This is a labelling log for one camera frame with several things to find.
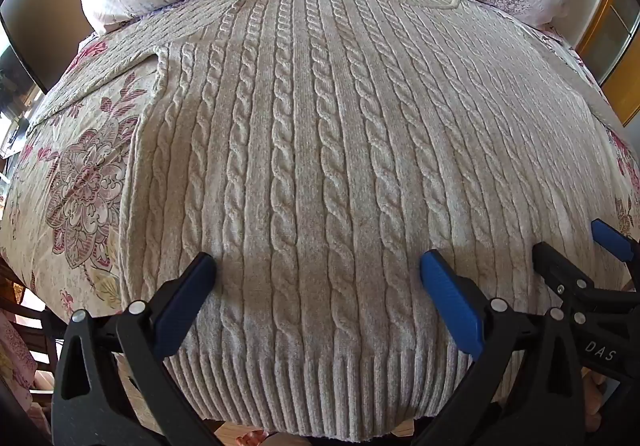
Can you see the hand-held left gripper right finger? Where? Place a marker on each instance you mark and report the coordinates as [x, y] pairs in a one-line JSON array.
[[451, 298]]

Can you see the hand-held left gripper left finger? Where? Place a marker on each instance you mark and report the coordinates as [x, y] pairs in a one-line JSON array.
[[186, 298]]

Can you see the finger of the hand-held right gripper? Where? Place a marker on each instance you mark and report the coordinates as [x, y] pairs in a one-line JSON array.
[[555, 263], [614, 241]]

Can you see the dark wooden chair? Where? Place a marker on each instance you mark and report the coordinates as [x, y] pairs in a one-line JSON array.
[[30, 306]]

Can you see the floral bed sheet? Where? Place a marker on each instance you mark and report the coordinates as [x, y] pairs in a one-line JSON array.
[[75, 186]]

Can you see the orange wooden headboard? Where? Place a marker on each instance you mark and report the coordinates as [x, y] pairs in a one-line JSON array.
[[607, 45]]

